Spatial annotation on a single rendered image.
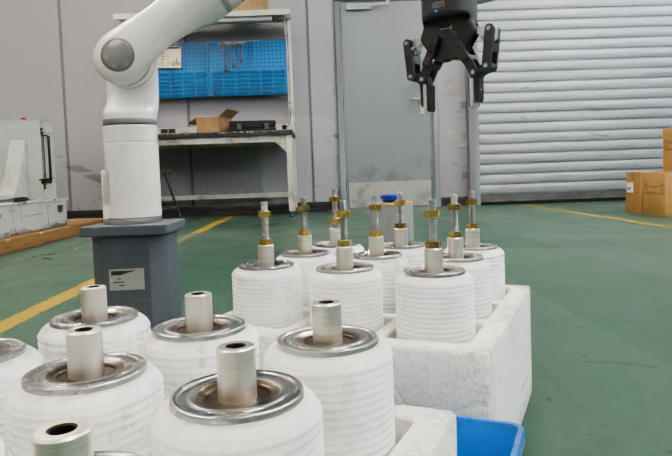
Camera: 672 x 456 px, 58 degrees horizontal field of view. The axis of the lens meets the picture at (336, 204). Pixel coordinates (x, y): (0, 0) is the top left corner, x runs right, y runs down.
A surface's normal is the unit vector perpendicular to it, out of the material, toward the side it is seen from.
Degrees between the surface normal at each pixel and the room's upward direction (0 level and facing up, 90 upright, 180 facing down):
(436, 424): 0
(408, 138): 90
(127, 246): 93
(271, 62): 90
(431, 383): 90
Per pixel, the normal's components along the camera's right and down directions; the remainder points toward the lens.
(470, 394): -0.40, 0.06
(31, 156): 0.03, 0.05
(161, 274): 0.70, -0.02
